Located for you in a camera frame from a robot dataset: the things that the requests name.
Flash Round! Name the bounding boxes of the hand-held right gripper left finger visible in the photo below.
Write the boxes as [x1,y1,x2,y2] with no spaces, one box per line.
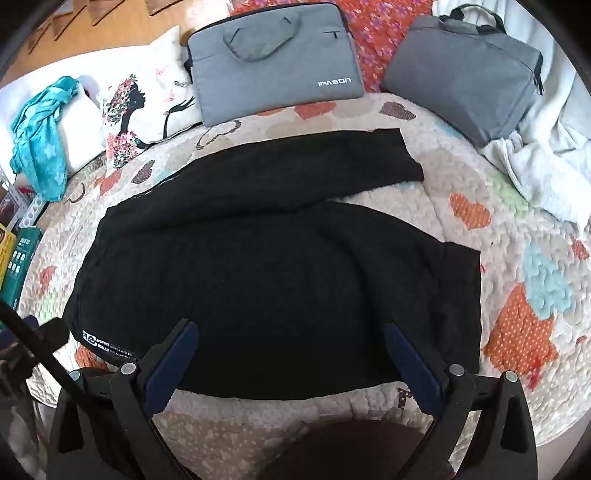
[46,318,200,480]

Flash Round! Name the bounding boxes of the green box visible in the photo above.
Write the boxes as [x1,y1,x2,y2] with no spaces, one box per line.
[2,225,44,321]

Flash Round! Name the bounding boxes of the wooden chair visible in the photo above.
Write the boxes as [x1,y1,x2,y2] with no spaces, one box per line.
[18,0,195,51]

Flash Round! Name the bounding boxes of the black pants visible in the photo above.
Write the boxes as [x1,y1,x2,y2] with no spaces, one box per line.
[62,128,483,401]

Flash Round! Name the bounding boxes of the plain white pillow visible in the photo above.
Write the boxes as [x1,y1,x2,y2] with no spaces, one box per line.
[58,76,108,174]

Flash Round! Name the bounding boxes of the white towel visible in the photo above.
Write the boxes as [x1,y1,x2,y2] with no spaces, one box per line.
[480,55,591,227]

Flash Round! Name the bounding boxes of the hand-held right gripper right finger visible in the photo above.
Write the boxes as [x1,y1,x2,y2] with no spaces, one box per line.
[382,322,539,480]

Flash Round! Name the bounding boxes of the white perforated metal rail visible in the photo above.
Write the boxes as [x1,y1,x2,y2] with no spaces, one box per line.
[17,194,48,230]

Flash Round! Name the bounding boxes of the white pillow with silhouette print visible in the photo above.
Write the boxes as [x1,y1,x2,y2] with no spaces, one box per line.
[96,25,204,169]

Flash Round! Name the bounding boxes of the white bedsheet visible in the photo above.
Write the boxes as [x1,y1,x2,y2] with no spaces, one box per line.
[0,39,178,153]

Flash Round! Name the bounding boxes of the grey laptop bag white print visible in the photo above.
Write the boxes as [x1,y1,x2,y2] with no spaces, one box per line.
[186,2,365,127]

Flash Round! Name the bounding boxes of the grey bag with black handles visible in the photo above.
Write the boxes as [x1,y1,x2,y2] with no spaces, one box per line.
[379,4,546,149]

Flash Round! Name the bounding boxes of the heart-print quilt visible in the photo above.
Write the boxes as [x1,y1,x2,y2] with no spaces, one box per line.
[18,92,591,480]

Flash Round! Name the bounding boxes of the teal star-print cloth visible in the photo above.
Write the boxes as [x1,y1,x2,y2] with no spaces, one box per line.
[10,76,80,202]

